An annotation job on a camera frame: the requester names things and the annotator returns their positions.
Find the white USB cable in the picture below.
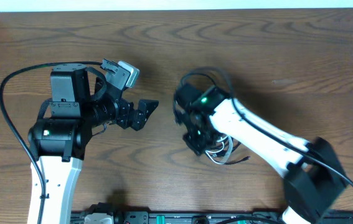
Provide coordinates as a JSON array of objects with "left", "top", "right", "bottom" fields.
[{"left": 205, "top": 135, "right": 235, "bottom": 166}]

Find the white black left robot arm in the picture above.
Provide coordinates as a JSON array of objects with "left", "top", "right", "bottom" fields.
[{"left": 27, "top": 61, "right": 159, "bottom": 223}]

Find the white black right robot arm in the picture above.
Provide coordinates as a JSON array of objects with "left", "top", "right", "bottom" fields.
[{"left": 174, "top": 83, "right": 347, "bottom": 223}]

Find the green clip on rail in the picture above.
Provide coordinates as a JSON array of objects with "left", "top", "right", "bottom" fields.
[{"left": 156, "top": 215, "right": 166, "bottom": 224}]

